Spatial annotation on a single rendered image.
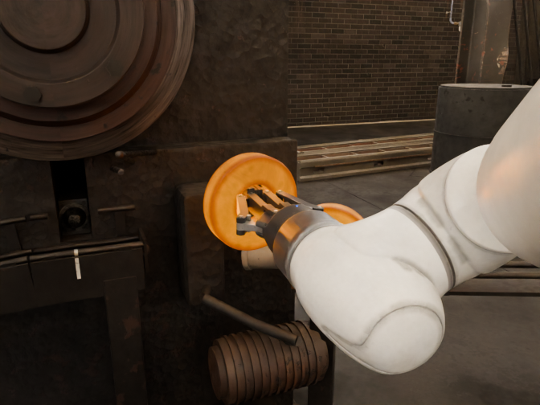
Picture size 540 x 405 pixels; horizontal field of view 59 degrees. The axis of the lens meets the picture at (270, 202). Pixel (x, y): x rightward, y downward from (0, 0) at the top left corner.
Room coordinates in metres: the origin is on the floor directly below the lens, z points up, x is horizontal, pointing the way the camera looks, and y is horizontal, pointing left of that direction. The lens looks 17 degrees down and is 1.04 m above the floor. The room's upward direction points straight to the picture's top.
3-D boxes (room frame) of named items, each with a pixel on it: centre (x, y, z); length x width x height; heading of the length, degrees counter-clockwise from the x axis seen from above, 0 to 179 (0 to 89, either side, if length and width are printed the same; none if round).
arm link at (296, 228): (0.51, -0.05, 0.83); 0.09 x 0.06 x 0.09; 111
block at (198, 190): (0.92, 0.15, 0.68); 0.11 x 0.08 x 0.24; 21
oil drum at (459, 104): (3.19, -1.40, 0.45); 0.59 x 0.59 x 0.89
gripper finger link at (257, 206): (0.64, 0.01, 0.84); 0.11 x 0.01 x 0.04; 22
